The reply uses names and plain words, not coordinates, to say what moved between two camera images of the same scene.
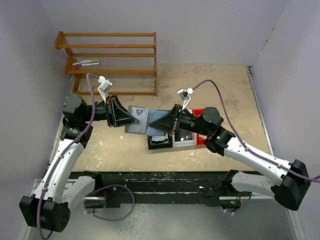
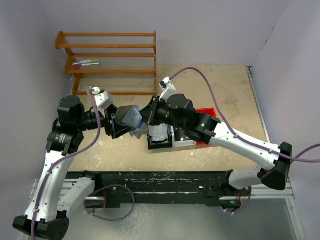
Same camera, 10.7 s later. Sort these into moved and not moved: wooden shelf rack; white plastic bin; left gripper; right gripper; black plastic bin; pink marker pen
Moved: right gripper; left gripper
Not moved: white plastic bin; wooden shelf rack; pink marker pen; black plastic bin
